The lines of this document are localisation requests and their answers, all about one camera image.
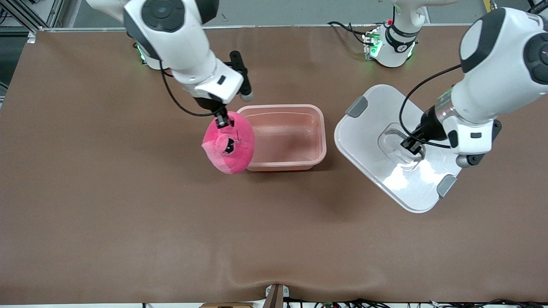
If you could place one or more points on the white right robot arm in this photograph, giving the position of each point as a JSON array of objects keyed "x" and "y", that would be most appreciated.
[{"x": 184, "y": 42}]

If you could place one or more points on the pink plastic box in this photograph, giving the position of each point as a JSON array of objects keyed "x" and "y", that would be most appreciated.
[{"x": 291, "y": 141}]

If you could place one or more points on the aluminium frame profile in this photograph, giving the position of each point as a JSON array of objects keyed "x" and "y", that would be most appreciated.
[
  {"x": 540, "y": 5},
  {"x": 25, "y": 15}
]

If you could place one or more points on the brown table mat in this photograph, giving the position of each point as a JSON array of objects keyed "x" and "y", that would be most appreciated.
[{"x": 274, "y": 235}]

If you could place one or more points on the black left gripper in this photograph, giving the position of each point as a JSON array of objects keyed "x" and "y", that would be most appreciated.
[{"x": 428, "y": 123}]

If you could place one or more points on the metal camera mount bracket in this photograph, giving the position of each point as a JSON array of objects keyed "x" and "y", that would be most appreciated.
[{"x": 276, "y": 297}]

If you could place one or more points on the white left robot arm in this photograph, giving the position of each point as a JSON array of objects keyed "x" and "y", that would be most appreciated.
[{"x": 492, "y": 85}]

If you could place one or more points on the white box lid grey clips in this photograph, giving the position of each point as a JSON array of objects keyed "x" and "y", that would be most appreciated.
[{"x": 376, "y": 145}]

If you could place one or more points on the silver table edge rail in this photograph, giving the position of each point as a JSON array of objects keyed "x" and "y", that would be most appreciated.
[{"x": 278, "y": 26}]

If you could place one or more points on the pink plush toy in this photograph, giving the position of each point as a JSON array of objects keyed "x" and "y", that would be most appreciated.
[{"x": 233, "y": 160}]

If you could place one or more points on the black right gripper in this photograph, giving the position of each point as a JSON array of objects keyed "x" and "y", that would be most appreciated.
[{"x": 211, "y": 106}]

